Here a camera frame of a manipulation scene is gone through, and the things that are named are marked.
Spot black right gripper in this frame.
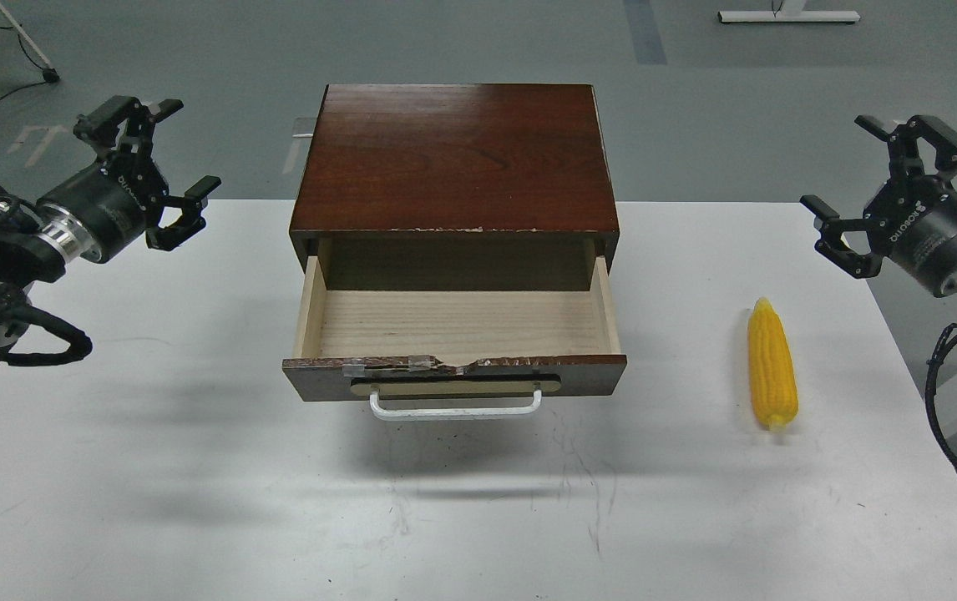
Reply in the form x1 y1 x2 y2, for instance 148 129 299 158
800 114 957 298

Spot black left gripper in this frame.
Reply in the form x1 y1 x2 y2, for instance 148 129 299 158
36 95 221 264

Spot yellow corn cob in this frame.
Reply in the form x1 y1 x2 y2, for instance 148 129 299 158
748 297 798 432

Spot wooden drawer with dark front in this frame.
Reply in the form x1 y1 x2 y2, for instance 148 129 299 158
281 235 628 402

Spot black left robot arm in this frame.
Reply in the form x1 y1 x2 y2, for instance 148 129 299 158
0 96 221 366

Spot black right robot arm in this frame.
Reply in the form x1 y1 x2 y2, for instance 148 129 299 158
802 114 957 298

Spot white tripod stand legs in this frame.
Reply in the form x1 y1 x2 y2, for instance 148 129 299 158
0 1 62 85

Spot white desk base foot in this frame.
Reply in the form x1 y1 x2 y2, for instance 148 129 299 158
716 1 861 24

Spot dark wooden cabinet box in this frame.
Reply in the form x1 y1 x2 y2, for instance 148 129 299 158
288 83 620 264

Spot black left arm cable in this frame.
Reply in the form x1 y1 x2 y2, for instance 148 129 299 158
0 302 94 368

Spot white metal drawer handle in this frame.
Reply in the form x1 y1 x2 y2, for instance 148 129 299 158
368 388 544 422

